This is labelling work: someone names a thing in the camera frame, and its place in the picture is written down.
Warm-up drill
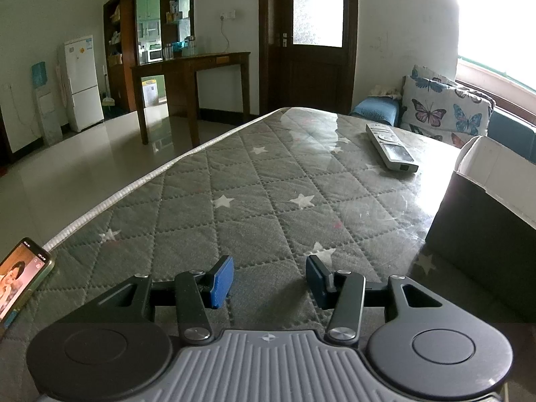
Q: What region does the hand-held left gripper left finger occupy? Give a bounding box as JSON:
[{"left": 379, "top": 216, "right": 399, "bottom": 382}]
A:
[{"left": 86, "top": 255, "right": 234, "bottom": 344}]

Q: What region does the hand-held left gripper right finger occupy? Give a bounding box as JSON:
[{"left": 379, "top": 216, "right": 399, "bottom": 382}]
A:
[{"left": 306, "top": 255, "right": 445, "bottom": 346}]

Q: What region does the grey cardboard box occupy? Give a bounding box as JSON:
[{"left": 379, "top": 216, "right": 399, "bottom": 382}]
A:
[{"left": 425, "top": 135, "right": 536, "bottom": 323}]

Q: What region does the grey quilted star table cover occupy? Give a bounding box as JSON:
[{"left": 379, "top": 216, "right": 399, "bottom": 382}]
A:
[{"left": 0, "top": 107, "right": 536, "bottom": 402}]

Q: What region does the grey remote control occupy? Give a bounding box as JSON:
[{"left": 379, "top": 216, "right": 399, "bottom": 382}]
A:
[{"left": 365, "top": 123, "right": 419, "bottom": 174}]

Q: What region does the blue sofa armrest cover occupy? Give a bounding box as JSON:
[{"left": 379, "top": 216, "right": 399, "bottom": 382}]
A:
[{"left": 349, "top": 95, "right": 403, "bottom": 128}]

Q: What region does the smartphone with lit screen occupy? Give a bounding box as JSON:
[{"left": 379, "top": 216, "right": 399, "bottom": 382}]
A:
[{"left": 0, "top": 238, "right": 56, "bottom": 338}]

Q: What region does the crumpled beige cloth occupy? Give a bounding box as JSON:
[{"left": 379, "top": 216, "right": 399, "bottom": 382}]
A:
[{"left": 368, "top": 85, "right": 403, "bottom": 98}]

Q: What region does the white box under table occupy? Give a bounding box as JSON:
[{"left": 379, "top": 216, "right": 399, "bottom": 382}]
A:
[{"left": 142, "top": 76, "right": 159, "bottom": 107}]

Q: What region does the dark wooden door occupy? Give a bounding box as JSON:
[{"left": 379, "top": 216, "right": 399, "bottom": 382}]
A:
[{"left": 259, "top": 0, "right": 359, "bottom": 115}]

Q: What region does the butterfly print cushion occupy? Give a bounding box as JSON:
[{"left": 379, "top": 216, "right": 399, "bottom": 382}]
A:
[{"left": 400, "top": 65, "right": 495, "bottom": 147}]

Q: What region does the broom with dustpan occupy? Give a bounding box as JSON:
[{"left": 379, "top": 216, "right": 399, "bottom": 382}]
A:
[{"left": 102, "top": 73, "right": 116, "bottom": 107}]

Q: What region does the dark wooden console table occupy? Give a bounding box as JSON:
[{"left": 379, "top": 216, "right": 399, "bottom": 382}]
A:
[{"left": 131, "top": 51, "right": 251, "bottom": 147}]

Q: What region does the wooden shelf cabinet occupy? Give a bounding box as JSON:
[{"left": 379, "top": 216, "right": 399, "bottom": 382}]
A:
[{"left": 103, "top": 0, "right": 195, "bottom": 114}]

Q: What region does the white refrigerator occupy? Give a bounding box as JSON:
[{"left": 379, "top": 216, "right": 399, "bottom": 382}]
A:
[{"left": 64, "top": 35, "right": 105, "bottom": 132}]

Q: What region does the dark sofa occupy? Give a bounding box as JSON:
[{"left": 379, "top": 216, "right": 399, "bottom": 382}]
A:
[{"left": 488, "top": 107, "right": 536, "bottom": 157}]

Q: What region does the white water dispenser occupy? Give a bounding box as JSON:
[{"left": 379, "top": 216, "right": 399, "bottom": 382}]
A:
[{"left": 31, "top": 62, "right": 63, "bottom": 143}]

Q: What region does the bright window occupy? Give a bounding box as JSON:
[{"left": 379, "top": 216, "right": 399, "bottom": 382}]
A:
[{"left": 454, "top": 0, "right": 536, "bottom": 93}]

